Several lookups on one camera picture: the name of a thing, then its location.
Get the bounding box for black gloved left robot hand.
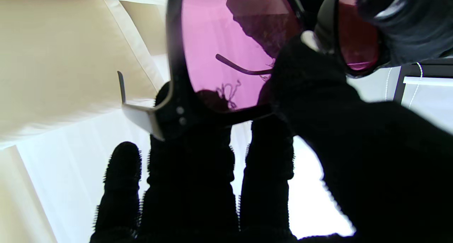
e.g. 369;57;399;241
356;0;453;68

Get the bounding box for black glasses with pink lenses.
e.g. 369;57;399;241
117;0;391;141

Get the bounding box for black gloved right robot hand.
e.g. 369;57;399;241
90;36;453;243

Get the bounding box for beige sofa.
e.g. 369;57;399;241
0;0;171;149

